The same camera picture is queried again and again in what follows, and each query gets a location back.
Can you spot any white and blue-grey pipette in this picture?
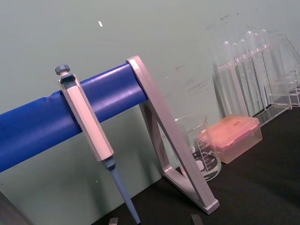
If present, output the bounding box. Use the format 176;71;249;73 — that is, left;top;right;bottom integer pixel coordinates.
54;63;142;225

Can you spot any clear glass beaker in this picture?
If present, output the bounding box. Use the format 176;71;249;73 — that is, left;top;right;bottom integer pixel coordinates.
174;114;222;182

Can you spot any small clear acrylic stand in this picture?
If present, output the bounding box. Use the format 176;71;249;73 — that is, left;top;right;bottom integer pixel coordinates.
268;69;300;111

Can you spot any pink pipette tip box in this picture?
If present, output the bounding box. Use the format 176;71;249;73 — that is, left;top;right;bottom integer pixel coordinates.
197;114;263;165

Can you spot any clear test tube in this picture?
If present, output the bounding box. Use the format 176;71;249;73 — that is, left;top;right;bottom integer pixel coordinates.
238;38;255;117
252;33;268;111
260;29;276;106
222;41;237;117
245;30;262;113
232;42;247;117

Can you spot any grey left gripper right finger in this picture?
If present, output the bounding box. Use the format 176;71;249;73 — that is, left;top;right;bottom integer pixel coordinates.
190;214;203;225

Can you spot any blue bar silver pipette stand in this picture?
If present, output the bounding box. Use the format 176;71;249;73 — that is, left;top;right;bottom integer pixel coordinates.
0;55;220;225

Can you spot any clear acrylic test tube rack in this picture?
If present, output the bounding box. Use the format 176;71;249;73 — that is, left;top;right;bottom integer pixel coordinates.
211;33;300;128

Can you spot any black table cloth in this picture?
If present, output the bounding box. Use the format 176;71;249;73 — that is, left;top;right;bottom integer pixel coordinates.
90;103;300;225

